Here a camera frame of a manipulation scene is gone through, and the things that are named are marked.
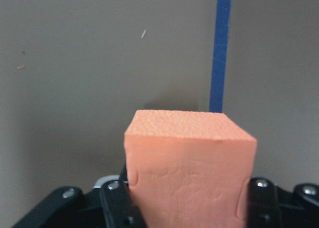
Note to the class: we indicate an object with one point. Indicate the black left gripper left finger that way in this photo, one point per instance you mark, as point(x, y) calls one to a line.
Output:
point(118, 208)

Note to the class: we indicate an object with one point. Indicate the orange foam block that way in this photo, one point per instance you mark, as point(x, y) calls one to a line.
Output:
point(189, 169)

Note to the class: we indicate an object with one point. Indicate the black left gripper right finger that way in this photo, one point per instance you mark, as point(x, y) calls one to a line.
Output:
point(262, 205)

